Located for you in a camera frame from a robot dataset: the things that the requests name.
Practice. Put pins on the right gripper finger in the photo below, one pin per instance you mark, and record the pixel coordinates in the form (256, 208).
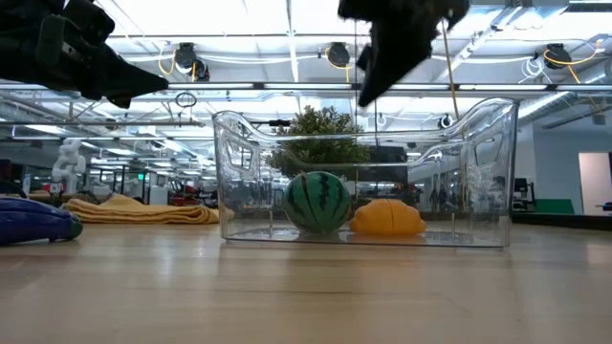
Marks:
(397, 57)
(365, 57)

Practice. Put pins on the purple toy eggplant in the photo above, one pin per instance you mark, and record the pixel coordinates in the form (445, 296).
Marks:
(33, 222)

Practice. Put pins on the green striped toy watermelon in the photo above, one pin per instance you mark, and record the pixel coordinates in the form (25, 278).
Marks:
(316, 203)

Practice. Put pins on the orange toy pumpkin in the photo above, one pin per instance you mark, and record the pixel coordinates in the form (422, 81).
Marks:
(387, 217)

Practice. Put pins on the clear plastic storage bin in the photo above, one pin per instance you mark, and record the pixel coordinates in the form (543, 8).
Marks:
(248, 210)

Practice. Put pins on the black hanging loop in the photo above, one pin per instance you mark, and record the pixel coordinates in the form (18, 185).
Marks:
(185, 99)

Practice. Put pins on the white robot figure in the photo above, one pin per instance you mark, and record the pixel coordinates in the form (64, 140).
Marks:
(67, 165)

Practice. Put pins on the green potted plant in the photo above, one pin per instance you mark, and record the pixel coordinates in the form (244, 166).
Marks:
(318, 148)

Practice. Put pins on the yellow folded towel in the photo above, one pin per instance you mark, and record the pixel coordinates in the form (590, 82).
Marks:
(134, 212)

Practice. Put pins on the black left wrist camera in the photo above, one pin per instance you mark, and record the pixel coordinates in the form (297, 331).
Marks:
(91, 24)

